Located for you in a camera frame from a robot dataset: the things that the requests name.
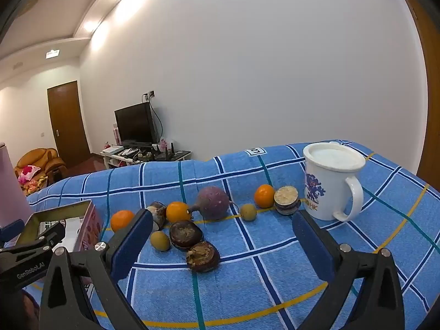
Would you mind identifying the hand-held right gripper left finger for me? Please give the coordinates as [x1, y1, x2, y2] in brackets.
[40, 208, 154, 330]

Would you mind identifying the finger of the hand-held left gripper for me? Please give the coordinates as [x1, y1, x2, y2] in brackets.
[0, 221, 25, 248]
[0, 225, 66, 291]

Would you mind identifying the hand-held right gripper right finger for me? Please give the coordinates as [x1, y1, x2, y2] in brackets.
[291, 210, 406, 330]

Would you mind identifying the large orange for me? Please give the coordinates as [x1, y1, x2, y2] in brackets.
[110, 210, 135, 232]

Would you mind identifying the small brown round fruit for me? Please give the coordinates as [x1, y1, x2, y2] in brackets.
[240, 203, 258, 221]
[150, 231, 171, 252]

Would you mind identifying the cut taro piece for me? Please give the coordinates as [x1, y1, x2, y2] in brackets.
[274, 186, 301, 216]
[146, 202, 168, 232]

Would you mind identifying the pink cardboard box tray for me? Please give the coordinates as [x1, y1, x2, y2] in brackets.
[15, 199, 104, 293]

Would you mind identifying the brown taro root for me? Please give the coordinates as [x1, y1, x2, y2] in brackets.
[186, 241, 221, 273]

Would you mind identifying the purple round radish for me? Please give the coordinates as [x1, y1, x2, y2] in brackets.
[188, 186, 238, 221]

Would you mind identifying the pink tin lid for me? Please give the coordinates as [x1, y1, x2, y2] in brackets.
[0, 142, 35, 227]

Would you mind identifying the pink floral cushion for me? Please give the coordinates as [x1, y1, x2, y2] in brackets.
[18, 165, 41, 184]

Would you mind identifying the floral white paper cup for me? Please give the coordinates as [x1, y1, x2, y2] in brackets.
[302, 141, 365, 221]

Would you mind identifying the orange sofa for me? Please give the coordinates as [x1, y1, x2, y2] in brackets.
[14, 148, 67, 193]

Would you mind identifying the blue plaid blanket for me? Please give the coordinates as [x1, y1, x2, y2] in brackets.
[21, 140, 440, 330]

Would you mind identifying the white television stand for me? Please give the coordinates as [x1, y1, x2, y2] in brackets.
[100, 146, 192, 170]

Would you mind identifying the black router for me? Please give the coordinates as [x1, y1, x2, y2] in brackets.
[161, 140, 183, 156]

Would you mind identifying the black television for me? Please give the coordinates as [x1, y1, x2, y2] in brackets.
[114, 102, 158, 145]

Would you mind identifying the brown wooden door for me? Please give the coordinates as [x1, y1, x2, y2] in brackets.
[47, 81, 92, 159]

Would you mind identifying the black television cable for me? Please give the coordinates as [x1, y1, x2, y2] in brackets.
[150, 105, 164, 140]

